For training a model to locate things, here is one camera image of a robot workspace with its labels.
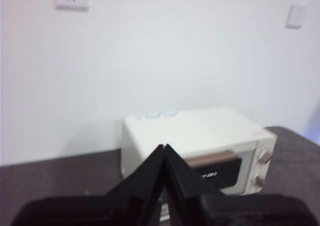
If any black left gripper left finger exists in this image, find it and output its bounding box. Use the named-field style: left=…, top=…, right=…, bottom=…
left=11, top=143, right=165, bottom=226

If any white toaster oven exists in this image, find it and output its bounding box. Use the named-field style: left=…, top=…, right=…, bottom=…
left=121, top=107, right=278, bottom=223

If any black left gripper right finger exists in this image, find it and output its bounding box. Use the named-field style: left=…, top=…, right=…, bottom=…
left=164, top=143, right=320, bottom=226

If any oven temperature knob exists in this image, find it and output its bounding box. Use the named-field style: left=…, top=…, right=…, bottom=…
left=258, top=149, right=274, bottom=165

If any oven timer knob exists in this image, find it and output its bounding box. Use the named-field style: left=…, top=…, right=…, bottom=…
left=252, top=174, right=265, bottom=188

